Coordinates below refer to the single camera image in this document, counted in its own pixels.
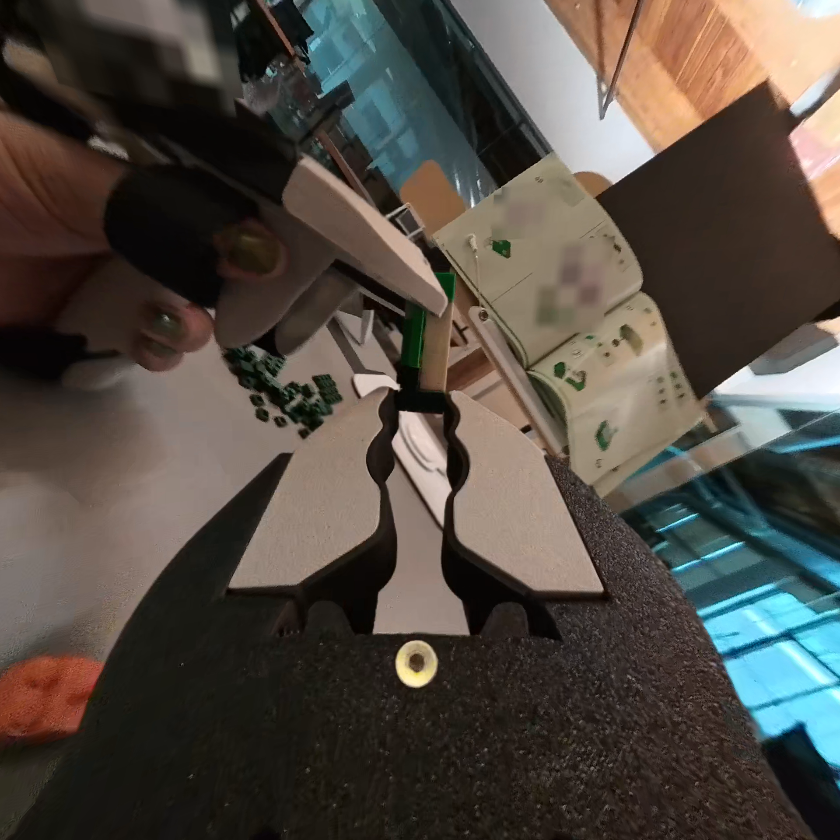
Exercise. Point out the green tan lego assembly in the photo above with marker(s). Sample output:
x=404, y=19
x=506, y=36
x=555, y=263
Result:
x=415, y=341

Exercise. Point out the pile of dark green lego tiles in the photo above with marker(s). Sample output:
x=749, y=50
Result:
x=308, y=407

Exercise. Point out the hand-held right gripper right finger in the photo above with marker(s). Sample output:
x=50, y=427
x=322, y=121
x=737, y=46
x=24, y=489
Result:
x=525, y=518

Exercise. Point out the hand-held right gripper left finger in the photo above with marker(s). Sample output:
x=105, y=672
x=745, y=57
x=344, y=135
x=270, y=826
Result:
x=315, y=518

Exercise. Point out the dark square board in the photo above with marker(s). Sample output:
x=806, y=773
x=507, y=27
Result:
x=722, y=229

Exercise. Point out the person's left hand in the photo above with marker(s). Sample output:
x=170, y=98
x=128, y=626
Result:
x=46, y=197

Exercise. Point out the orange lego brick separator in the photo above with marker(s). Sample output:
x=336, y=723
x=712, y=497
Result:
x=39, y=695

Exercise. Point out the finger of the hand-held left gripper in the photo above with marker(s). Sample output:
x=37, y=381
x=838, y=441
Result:
x=315, y=315
x=367, y=243

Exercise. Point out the lego instruction booklet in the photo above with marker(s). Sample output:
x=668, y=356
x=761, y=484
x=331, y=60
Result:
x=623, y=407

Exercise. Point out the white book stand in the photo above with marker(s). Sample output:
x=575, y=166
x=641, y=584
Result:
x=420, y=453

